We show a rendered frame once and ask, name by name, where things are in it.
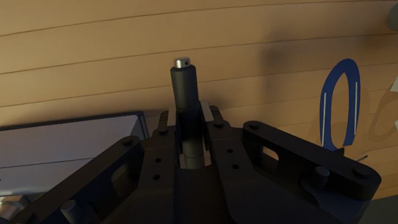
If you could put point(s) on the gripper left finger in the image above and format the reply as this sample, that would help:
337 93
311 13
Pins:
155 149

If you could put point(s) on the light grey flat device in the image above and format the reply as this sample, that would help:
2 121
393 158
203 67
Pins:
62 146

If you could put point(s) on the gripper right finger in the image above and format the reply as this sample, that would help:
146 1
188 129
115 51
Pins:
227 146

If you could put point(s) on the black cylinder with silver cap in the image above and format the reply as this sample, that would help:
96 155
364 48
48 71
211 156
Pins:
184 84

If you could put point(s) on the dark grey round object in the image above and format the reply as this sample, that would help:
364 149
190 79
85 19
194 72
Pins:
393 18

